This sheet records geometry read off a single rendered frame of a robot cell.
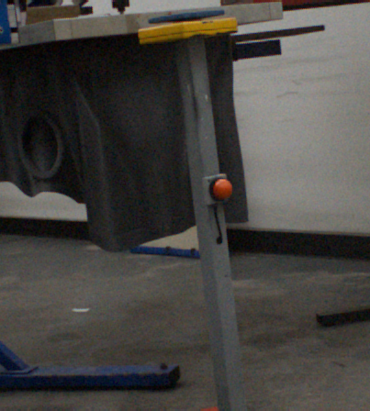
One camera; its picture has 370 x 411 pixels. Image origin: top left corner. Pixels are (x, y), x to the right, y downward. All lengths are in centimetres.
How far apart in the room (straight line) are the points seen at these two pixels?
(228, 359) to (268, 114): 300
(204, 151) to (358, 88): 264
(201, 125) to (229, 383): 48
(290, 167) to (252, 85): 41
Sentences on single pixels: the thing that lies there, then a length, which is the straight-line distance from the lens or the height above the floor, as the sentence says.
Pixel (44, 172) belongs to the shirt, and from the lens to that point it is 237.
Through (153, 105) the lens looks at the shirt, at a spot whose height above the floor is 80.
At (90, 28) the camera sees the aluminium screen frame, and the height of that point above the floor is 97.
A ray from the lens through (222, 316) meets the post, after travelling 214.
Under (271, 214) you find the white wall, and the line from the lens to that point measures 515.
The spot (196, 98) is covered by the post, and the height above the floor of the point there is 82.
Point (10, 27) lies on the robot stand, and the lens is 187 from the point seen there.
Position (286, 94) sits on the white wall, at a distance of 498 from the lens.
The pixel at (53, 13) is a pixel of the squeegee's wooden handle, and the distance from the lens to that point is 286.
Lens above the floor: 88
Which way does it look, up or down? 7 degrees down
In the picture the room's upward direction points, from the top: 7 degrees counter-clockwise
